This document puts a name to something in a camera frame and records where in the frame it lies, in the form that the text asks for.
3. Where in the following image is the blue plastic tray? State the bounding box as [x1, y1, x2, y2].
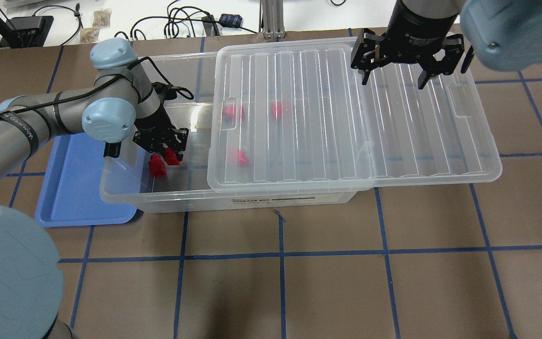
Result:
[34, 134, 137, 227]

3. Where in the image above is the clear plastic box lid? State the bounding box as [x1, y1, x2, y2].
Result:
[208, 37, 502, 194]

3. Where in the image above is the aluminium frame post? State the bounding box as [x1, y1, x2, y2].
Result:
[259, 0, 286, 39]

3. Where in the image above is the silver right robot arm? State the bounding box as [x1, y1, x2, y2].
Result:
[351, 0, 542, 89]

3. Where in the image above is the red block under lid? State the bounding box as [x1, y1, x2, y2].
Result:
[270, 101, 284, 120]

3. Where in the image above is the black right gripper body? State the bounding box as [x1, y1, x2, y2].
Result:
[351, 9, 465, 71]

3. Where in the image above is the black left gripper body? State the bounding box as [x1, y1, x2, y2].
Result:
[133, 106, 189, 152]

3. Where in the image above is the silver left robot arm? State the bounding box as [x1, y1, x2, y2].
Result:
[0, 37, 193, 339]

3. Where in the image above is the black box on desk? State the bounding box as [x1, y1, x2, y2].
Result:
[6, 16, 54, 48]

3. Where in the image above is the clear plastic storage box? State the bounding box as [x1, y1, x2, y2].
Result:
[96, 52, 355, 214]

